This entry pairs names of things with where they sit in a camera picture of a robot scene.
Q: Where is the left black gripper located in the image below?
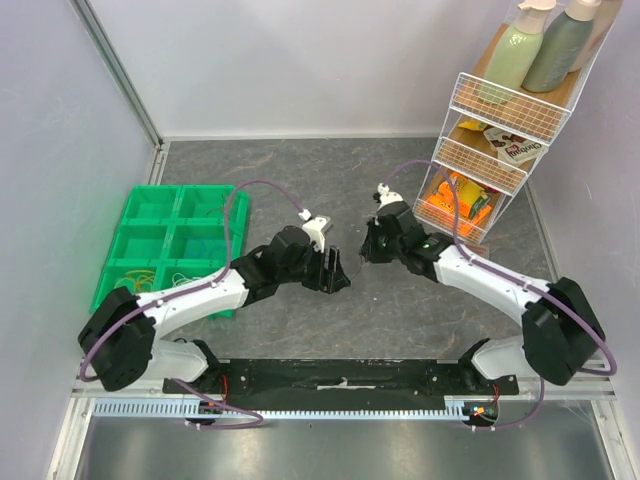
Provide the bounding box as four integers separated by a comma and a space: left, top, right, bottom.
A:
279, 241, 350, 294

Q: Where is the brown cable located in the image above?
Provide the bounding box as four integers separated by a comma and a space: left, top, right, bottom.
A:
204, 194, 239, 221

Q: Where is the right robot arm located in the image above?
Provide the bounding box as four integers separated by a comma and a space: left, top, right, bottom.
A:
361, 205, 606, 394

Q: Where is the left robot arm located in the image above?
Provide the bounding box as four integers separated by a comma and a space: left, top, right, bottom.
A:
78, 222, 351, 393

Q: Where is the orange snack box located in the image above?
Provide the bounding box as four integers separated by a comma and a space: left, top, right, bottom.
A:
424, 172, 492, 240

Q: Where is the small pink card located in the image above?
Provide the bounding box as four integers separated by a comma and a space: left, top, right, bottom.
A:
465, 244, 490, 258

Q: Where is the yellow snack bag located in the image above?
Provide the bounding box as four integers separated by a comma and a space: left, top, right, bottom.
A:
457, 119, 489, 132

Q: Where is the chobani yogurt pack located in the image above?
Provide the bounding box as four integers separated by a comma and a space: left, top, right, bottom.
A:
483, 127, 547, 167

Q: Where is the green compartment bin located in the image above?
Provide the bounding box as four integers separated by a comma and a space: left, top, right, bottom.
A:
89, 185, 234, 312

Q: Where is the light green spray bottle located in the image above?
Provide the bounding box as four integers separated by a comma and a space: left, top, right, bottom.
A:
478, 0, 556, 104

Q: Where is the dark green bottle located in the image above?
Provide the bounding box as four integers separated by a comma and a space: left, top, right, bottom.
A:
522, 0, 601, 93

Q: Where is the beige bottle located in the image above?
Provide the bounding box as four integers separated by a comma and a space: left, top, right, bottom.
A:
569, 0, 623, 73

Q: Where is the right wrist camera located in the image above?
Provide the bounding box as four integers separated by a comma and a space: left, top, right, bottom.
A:
373, 183, 408, 217

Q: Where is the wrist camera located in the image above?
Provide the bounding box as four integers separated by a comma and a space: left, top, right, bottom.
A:
298, 209, 333, 252
373, 183, 408, 217

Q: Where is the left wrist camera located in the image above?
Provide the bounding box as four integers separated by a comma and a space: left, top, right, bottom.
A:
298, 209, 333, 252

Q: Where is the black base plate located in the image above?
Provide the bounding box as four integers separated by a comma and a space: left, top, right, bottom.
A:
190, 359, 519, 413

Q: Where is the white wire shelf rack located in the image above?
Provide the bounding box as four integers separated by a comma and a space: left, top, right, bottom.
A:
413, 1, 610, 244

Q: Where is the aluminium rail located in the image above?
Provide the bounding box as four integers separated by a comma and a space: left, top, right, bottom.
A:
69, 357, 616, 421

